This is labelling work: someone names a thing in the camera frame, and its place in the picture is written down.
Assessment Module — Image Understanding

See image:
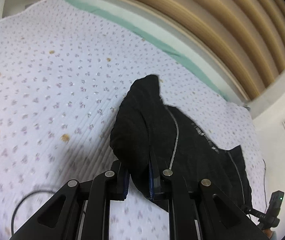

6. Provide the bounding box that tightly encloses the black hooded jacket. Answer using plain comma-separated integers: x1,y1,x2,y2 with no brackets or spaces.
110,75,252,207

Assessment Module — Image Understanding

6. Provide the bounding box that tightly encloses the floral quilted bedspread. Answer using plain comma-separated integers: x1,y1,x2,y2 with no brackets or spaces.
0,0,266,239

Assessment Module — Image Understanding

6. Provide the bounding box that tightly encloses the green bed sheet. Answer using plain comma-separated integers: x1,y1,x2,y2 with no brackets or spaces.
66,0,239,102

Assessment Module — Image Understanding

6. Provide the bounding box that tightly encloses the wooden slatted headboard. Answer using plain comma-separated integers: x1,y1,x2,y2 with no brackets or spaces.
99,0,285,100

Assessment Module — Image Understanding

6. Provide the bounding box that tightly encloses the black cable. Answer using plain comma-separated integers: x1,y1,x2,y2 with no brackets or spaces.
10,191,58,238

